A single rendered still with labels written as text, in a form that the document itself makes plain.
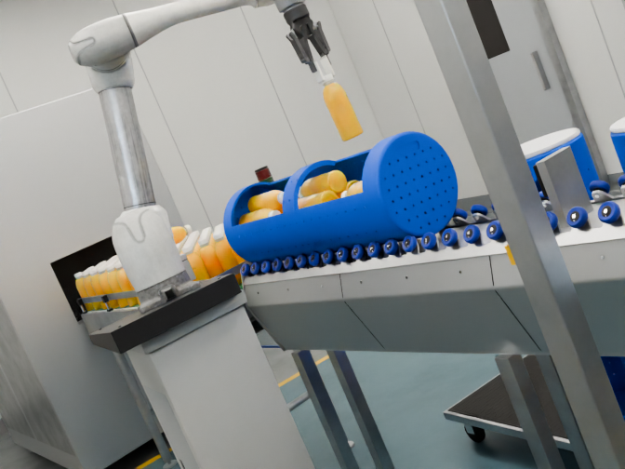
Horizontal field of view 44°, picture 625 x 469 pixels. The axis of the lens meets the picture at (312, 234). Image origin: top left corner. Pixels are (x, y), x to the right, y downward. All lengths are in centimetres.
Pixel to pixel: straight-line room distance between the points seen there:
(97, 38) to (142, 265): 66
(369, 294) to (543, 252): 86
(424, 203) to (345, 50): 609
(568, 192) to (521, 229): 38
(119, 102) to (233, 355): 85
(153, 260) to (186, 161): 500
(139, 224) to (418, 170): 79
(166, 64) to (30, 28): 119
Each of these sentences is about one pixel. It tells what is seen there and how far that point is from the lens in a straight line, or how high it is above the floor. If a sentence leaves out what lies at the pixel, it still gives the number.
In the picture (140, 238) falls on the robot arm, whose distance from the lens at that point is 219.
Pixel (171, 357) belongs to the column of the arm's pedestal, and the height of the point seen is 92.
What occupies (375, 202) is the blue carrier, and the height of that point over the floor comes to 110.
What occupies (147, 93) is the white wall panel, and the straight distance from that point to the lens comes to 718.
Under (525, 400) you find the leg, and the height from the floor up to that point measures 51.
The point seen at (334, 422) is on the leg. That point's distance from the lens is 286.
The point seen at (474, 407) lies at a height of 15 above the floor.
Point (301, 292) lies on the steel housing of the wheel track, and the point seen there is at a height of 87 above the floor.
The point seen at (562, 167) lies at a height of 105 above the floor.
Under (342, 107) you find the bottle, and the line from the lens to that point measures 238.
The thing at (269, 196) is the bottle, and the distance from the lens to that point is 260.
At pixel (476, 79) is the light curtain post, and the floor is 131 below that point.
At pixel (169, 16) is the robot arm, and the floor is 179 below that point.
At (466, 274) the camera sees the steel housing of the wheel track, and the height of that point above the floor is 87.
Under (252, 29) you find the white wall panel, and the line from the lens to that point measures 770.
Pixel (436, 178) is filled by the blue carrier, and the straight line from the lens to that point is 211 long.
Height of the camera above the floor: 134
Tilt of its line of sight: 7 degrees down
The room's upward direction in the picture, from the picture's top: 23 degrees counter-clockwise
